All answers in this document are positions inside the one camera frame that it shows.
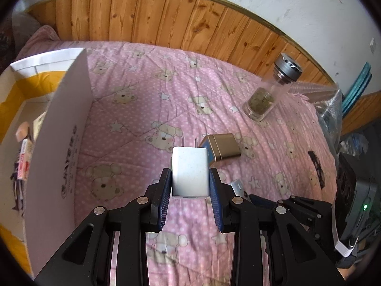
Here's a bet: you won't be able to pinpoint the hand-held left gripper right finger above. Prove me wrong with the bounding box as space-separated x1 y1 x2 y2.
209 168 346 286

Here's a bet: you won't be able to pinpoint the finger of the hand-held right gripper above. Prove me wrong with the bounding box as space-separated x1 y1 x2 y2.
248 194 336 239

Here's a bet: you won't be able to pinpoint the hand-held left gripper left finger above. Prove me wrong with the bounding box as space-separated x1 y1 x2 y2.
34 168 173 286

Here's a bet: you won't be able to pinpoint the small silver metal box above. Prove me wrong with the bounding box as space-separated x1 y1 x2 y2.
231 179 247 199

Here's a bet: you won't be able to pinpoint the white charger plug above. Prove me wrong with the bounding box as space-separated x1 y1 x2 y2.
171 137 210 199

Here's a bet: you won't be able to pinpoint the white and yellow cardboard box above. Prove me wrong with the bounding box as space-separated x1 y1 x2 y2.
0 48 90 277

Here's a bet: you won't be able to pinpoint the red and white card box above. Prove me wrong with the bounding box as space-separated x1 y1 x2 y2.
16 139 35 181

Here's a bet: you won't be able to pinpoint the small black object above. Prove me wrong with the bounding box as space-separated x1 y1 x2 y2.
307 150 326 189

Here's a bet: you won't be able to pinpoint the gold tin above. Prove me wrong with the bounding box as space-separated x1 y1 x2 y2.
199 133 241 165

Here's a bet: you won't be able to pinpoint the bubble wrap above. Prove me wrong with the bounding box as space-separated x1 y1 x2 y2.
290 82 346 161

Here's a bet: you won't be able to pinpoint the teal plastic strips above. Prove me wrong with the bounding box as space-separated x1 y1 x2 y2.
342 61 372 111

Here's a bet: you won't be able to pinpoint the pink printed blanket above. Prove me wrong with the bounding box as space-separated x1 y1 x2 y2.
12 25 340 286

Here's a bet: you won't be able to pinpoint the glass bottle with metal lid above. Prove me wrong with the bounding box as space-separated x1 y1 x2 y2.
242 53 303 122

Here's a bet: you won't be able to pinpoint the wooden headboard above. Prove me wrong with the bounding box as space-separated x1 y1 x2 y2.
25 0 381 138

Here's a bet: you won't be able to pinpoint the dark cloth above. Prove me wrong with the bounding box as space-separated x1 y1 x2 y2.
10 12 39 51

